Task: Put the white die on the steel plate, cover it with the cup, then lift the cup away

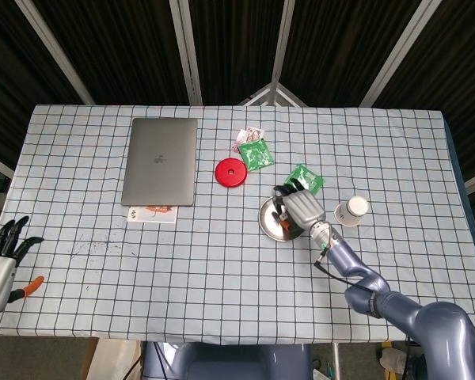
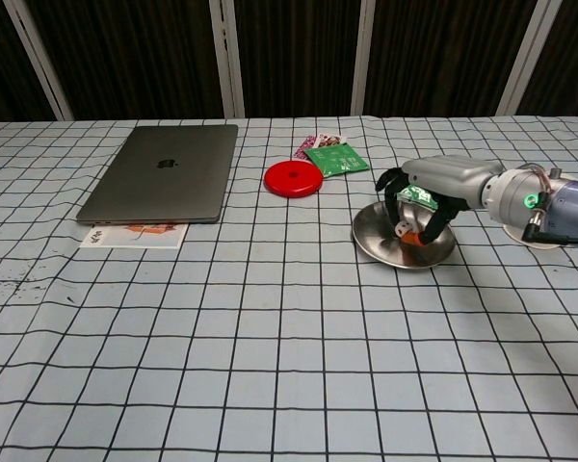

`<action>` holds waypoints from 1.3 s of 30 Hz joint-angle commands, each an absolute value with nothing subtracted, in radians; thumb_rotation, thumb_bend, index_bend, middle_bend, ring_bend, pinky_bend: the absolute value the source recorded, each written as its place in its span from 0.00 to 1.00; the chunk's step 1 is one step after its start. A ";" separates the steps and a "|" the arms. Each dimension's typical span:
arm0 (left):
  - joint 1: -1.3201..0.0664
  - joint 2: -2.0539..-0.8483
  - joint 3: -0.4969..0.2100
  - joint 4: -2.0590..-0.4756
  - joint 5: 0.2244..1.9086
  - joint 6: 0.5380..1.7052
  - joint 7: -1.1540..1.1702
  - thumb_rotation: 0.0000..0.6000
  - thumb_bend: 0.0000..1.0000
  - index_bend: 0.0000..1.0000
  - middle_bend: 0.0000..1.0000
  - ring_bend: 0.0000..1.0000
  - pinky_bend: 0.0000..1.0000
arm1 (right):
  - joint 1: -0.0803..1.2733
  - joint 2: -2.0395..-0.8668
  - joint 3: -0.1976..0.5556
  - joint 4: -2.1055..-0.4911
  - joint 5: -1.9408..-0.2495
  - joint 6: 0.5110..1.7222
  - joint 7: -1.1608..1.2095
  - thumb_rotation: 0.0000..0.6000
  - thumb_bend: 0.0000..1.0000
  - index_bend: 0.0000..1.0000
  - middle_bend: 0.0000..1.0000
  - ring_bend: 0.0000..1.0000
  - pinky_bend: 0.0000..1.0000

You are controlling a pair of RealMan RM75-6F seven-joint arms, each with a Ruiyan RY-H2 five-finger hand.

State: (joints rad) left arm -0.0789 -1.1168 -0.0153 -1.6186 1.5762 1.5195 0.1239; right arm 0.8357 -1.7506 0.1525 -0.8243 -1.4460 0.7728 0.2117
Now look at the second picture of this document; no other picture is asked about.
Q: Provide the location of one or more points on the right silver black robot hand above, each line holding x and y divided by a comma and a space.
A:
453, 175

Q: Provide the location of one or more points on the white die with red pips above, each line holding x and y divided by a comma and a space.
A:
401, 228

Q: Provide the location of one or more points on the white paper cup blue print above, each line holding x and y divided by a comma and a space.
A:
511, 232

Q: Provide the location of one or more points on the right blue grey robot arm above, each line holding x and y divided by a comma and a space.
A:
510, 197

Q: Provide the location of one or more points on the round metal plate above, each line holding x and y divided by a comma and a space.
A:
378, 240

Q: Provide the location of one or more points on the green foil sachet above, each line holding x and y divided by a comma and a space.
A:
421, 196
337, 160

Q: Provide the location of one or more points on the face playing card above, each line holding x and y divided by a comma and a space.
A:
329, 140

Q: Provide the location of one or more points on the red round plastic disc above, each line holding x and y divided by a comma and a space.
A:
283, 185

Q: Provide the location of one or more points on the light blue checked tablecloth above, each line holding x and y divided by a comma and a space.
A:
270, 337

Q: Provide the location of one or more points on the grey closed laptop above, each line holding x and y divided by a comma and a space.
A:
164, 187

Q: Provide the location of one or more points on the white card with orange leaf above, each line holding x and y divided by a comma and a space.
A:
125, 239

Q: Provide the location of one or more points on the white metal frame post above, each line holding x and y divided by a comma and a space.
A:
527, 58
38, 62
226, 58
364, 58

